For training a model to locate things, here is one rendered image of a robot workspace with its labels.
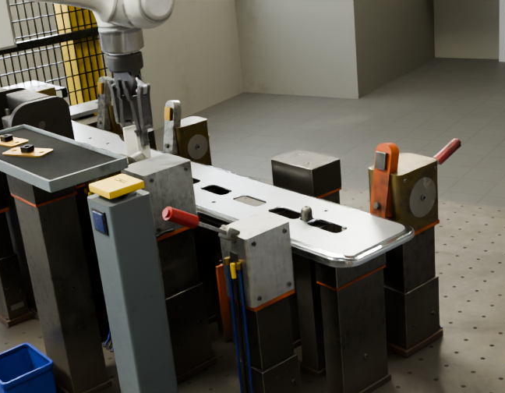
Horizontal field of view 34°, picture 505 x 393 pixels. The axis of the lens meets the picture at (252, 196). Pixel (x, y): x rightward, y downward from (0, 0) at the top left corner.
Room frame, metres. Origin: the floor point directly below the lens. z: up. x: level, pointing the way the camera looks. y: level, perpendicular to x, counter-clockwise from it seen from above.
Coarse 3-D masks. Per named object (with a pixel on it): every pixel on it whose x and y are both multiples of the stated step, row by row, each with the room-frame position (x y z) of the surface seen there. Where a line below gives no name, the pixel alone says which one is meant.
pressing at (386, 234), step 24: (96, 144) 1.95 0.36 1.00; (120, 144) 1.93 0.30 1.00; (192, 168) 1.69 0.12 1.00; (216, 168) 1.68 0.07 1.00; (240, 192) 1.51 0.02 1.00; (264, 192) 1.50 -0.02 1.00; (288, 192) 1.48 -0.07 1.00; (216, 216) 1.39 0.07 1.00; (240, 216) 1.38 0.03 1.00; (336, 216) 1.34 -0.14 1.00; (360, 216) 1.33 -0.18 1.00; (312, 240) 1.24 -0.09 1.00; (336, 240) 1.23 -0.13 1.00; (360, 240) 1.22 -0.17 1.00; (384, 240) 1.22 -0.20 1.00; (408, 240) 1.23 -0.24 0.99; (336, 264) 1.16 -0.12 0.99
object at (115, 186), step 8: (112, 176) 1.19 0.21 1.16; (120, 176) 1.19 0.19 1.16; (128, 176) 1.18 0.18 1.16; (96, 184) 1.16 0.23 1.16; (104, 184) 1.16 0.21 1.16; (112, 184) 1.15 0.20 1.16; (120, 184) 1.15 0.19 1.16; (128, 184) 1.15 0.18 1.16; (136, 184) 1.15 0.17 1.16; (96, 192) 1.15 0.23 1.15; (104, 192) 1.13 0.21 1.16; (112, 192) 1.12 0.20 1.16; (120, 192) 1.13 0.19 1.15; (128, 192) 1.14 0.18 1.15
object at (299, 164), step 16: (272, 160) 1.60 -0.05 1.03; (288, 160) 1.59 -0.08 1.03; (304, 160) 1.58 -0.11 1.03; (320, 160) 1.56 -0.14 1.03; (336, 160) 1.56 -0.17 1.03; (288, 176) 1.57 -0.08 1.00; (304, 176) 1.53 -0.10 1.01; (320, 176) 1.53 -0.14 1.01; (336, 176) 1.55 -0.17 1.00; (304, 192) 1.53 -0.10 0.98; (320, 192) 1.53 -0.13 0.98; (336, 192) 1.56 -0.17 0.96
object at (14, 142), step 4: (0, 136) 1.45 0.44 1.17; (4, 136) 1.45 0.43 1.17; (8, 136) 1.45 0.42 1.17; (0, 140) 1.46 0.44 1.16; (4, 140) 1.45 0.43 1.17; (8, 140) 1.45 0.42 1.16; (12, 140) 1.45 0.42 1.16; (16, 140) 1.45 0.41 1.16; (20, 140) 1.44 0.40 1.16; (24, 140) 1.44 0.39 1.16; (0, 144) 1.44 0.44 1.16; (4, 144) 1.43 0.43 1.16; (8, 144) 1.43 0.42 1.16; (12, 144) 1.42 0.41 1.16; (16, 144) 1.42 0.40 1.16; (20, 144) 1.43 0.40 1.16
